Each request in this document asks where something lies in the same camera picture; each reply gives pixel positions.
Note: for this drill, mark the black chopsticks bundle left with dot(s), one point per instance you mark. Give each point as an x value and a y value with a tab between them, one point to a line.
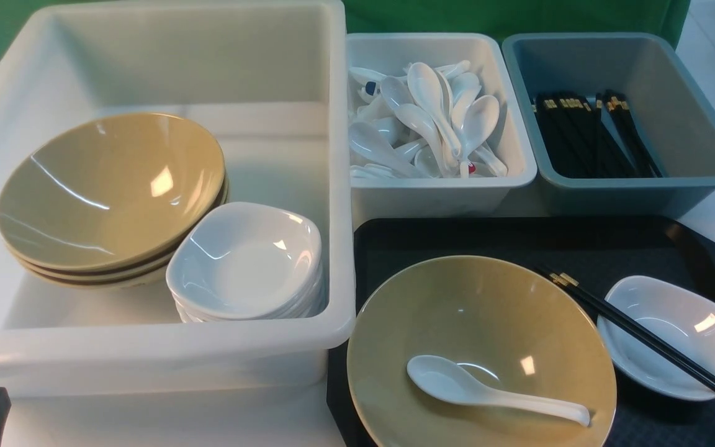
564	127

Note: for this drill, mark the tan noodle bowl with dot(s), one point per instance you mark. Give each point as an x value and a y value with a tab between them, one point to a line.
506	326

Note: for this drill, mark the large white plastic tub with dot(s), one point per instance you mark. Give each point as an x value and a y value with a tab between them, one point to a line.
268	78

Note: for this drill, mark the grey-blue plastic bin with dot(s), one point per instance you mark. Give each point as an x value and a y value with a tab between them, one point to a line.
671	113

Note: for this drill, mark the white spoon middle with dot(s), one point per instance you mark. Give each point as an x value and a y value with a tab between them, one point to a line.
416	119

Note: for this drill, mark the white spoon lower left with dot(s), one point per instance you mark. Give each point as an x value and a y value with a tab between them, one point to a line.
366	141

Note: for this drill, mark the black chopsticks bundle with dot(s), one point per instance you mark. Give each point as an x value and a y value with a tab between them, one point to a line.
564	127
643	164

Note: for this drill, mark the white square sauce dish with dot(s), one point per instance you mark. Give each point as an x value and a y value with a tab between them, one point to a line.
682	318

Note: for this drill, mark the lower stacked white dishes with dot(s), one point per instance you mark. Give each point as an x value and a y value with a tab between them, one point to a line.
311	302

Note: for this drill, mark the white ceramic soup spoon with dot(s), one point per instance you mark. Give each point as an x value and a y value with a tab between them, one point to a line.
443	379

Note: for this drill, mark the white spoon right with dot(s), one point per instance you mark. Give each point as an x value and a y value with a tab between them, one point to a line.
479	123

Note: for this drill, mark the white spoon centre top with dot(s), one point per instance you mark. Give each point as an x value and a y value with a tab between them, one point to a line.
425	87

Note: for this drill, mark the black chopstick gold tip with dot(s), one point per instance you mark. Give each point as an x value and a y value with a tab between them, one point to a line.
661	335

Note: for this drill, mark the top stacked tan bowl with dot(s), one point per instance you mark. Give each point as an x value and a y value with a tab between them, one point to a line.
163	149

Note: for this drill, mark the stacked tan bowl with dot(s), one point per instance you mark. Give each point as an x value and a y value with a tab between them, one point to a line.
163	149
144	264
115	282

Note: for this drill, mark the small white plastic bin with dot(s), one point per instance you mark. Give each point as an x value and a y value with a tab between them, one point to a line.
390	54

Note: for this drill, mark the top stacked white dish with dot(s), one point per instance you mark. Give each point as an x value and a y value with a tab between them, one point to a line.
245	260

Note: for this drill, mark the black chopsticks bundle right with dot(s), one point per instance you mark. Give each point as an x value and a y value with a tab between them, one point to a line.
643	164

